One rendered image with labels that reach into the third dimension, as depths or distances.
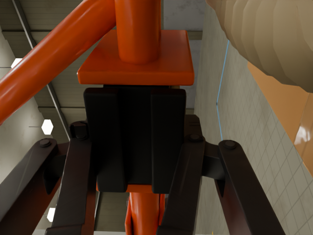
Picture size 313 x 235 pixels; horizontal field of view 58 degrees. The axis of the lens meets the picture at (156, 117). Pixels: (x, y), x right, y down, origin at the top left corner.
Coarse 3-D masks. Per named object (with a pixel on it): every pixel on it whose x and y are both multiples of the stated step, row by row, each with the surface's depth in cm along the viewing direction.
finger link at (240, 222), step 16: (224, 144) 15; (224, 160) 14; (240, 160) 14; (240, 176) 13; (256, 176) 13; (224, 192) 14; (240, 192) 12; (256, 192) 12; (224, 208) 14; (240, 208) 11; (256, 208) 11; (272, 208) 11; (240, 224) 11; (256, 224) 10; (272, 224) 10
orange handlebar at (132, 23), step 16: (128, 0) 13; (144, 0) 13; (160, 0) 18; (128, 16) 14; (144, 16) 14; (160, 16) 18; (128, 32) 14; (144, 32) 14; (160, 32) 19; (128, 48) 14; (144, 48) 14; (128, 208) 23; (144, 208) 20; (160, 208) 23; (128, 224) 21; (144, 224) 21; (160, 224) 21
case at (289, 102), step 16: (256, 80) 36; (272, 80) 30; (272, 96) 30; (288, 96) 26; (304, 96) 23; (288, 112) 26; (304, 112) 23; (288, 128) 26; (304, 128) 23; (304, 144) 23; (304, 160) 23
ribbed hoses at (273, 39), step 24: (216, 0) 13; (240, 0) 10; (264, 0) 8; (288, 0) 7; (312, 0) 7; (240, 24) 10; (264, 24) 8; (288, 24) 7; (312, 24) 7; (240, 48) 11; (264, 48) 9; (288, 48) 8; (312, 48) 7; (264, 72) 10; (288, 72) 8; (312, 72) 8
